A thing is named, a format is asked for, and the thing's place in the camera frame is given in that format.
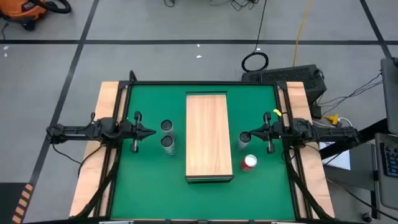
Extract yellow plug connector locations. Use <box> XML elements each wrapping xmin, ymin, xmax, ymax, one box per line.
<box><xmin>323</xmin><ymin>114</ymin><xmax>340</xmax><ymax>126</ymax></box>

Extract slim silver beverage can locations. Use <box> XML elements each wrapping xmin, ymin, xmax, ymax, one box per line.
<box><xmin>160</xmin><ymin>135</ymin><xmax>177</xmax><ymax>156</ymax></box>
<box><xmin>160</xmin><ymin>119</ymin><xmax>177</xmax><ymax>138</ymax></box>
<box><xmin>237</xmin><ymin>131</ymin><xmax>252</xmax><ymax>151</ymax></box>

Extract yellow extension cable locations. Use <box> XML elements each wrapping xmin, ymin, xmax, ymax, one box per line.
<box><xmin>292</xmin><ymin>0</ymin><xmax>313</xmax><ymax>68</ymax></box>

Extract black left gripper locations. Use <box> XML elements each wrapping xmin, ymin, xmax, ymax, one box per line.
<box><xmin>123</xmin><ymin>111</ymin><xmax>157</xmax><ymax>154</ymax></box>

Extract black corrugated cable sleeve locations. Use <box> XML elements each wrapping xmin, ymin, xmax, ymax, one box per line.
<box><xmin>73</xmin><ymin>148</ymin><xmax>121</xmax><ymax>219</ymax></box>
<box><xmin>283</xmin><ymin>148</ymin><xmax>334</xmax><ymax>220</ymax></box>

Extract black vacuum hose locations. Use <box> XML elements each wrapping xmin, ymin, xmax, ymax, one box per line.
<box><xmin>30</xmin><ymin>0</ymin><xmax>72</xmax><ymax>15</ymax></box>

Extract black tangled floor cables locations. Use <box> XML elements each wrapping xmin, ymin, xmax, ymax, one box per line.
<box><xmin>207</xmin><ymin>0</ymin><xmax>259</xmax><ymax>12</ymax></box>

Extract white paper sheet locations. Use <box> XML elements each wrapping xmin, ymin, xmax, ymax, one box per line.
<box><xmin>320</xmin><ymin>141</ymin><xmax>351</xmax><ymax>171</ymax></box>

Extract orange shop vacuum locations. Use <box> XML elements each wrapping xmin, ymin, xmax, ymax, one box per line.
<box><xmin>0</xmin><ymin>0</ymin><xmax>49</xmax><ymax>31</ymax></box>

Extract grey monitor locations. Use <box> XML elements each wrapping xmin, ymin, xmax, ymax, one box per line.
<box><xmin>381</xmin><ymin>57</ymin><xmax>398</xmax><ymax>134</ymax></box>

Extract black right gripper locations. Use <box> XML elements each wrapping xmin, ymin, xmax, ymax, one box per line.
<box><xmin>248</xmin><ymin>111</ymin><xmax>285</xmax><ymax>155</ymax></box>

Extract grey side desk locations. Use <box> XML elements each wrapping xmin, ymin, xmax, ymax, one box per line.
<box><xmin>319</xmin><ymin>118</ymin><xmax>389</xmax><ymax>219</ymax></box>

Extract grey laptop with keyboard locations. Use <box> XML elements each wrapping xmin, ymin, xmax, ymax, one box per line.
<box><xmin>374</xmin><ymin>133</ymin><xmax>398</xmax><ymax>211</ymax></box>

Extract wooden shelf with black frame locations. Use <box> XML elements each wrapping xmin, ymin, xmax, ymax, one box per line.
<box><xmin>185</xmin><ymin>91</ymin><xmax>235</xmax><ymax>184</ymax></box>

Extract black cable bundle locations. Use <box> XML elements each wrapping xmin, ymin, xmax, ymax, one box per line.
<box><xmin>316</xmin><ymin>72</ymin><xmax>384</xmax><ymax>116</ymax></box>

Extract red beverage can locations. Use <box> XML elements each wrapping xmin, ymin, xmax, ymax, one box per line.
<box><xmin>239</xmin><ymin>154</ymin><xmax>258</xmax><ymax>173</ymax></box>

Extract black metal table frame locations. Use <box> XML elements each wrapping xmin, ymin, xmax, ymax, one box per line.
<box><xmin>70</xmin><ymin>70</ymin><xmax>335</xmax><ymax>224</ymax></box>

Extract black coiled cable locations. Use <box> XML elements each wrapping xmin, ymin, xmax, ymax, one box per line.
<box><xmin>241</xmin><ymin>0</ymin><xmax>269</xmax><ymax>73</ymax></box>

